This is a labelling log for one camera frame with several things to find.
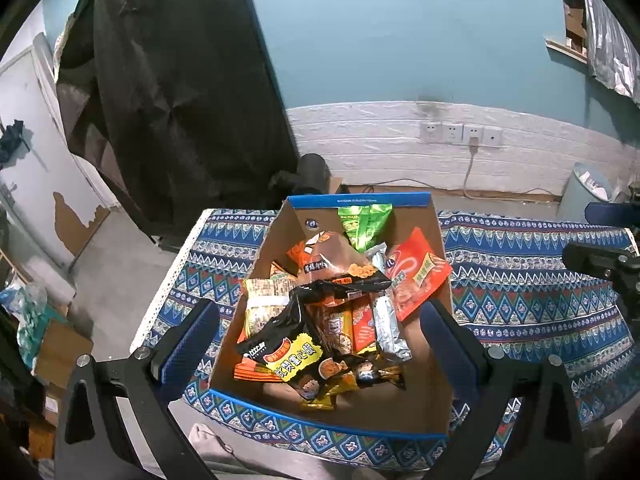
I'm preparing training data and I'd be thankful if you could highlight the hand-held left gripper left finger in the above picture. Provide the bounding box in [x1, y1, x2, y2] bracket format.
[52, 299, 222, 480]

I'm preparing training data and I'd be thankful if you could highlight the orange snack bag green label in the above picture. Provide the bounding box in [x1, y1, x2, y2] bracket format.
[232, 260, 299, 384]

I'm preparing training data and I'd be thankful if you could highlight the silver foil snack packet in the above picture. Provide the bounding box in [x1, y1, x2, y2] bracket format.
[369, 244, 414, 364]

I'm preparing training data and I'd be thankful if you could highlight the black cloth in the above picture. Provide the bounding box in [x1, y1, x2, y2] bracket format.
[55, 0, 302, 242]

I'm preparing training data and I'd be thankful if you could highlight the clear plastic bag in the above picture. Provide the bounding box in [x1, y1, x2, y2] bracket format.
[0, 280, 57, 362]

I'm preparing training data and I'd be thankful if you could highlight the blue patterned tablecloth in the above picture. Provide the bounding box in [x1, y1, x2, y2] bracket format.
[130, 207, 640, 472]

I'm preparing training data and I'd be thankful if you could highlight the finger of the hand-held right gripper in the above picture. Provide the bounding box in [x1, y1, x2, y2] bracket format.
[562, 242, 640, 281]
[585, 202, 640, 226]

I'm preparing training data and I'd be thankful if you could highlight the orange snack bag black end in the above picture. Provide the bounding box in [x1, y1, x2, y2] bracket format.
[286, 230, 394, 311]

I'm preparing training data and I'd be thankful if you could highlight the wooden window ledge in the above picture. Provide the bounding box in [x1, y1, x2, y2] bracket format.
[545, 37, 589, 64]

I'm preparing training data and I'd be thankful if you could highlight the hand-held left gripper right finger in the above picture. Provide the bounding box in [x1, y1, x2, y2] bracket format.
[420, 299, 587, 480]

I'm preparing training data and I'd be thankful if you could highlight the black snack bag yellow label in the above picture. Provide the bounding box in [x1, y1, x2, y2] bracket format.
[235, 304, 407, 402]

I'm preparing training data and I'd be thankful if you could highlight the white peeling door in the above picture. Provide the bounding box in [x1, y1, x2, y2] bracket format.
[0, 45, 122, 272]

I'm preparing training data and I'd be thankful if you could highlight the pale blue trash bin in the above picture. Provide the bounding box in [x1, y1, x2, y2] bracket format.
[557, 162, 617, 222]

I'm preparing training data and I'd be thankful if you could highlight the brown cardboard box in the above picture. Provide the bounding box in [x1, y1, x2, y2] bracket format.
[32, 320, 94, 392]

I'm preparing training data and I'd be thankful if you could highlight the silver foil curtain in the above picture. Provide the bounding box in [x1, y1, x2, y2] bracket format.
[579, 0, 640, 107]

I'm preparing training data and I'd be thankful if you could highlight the black cylindrical device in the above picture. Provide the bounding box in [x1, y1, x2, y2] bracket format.
[270, 153, 332, 196]

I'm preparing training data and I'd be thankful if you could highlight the cardboard box blue outside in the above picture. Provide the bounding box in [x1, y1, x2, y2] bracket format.
[207, 192, 457, 444]

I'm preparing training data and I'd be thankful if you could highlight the dark cloth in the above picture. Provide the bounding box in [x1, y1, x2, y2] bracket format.
[0, 120, 29, 169]

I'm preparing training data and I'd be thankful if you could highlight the beige plug with cable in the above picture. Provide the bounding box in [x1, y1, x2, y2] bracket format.
[462, 137, 561, 202]

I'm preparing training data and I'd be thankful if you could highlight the orange-red snack packet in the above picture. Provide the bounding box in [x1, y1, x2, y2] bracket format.
[385, 227, 454, 322]

